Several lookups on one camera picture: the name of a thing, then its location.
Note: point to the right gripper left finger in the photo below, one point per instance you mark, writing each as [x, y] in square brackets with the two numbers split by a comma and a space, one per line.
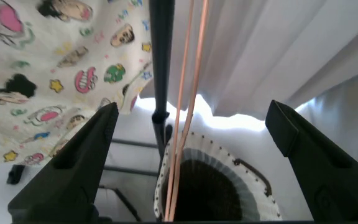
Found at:
[67, 174]

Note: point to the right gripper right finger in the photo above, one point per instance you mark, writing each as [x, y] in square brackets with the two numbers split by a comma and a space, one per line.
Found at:
[331, 180]

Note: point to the cream printed garment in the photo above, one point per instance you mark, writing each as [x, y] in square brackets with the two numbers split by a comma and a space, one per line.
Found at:
[57, 46]

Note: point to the pink clothes hanger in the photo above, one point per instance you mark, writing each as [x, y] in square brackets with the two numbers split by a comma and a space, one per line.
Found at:
[198, 62]

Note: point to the white laundry basket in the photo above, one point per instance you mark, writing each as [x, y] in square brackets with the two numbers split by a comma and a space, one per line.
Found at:
[216, 155]

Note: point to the black clothes rack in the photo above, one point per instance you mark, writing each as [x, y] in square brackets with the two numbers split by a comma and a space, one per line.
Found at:
[162, 46]

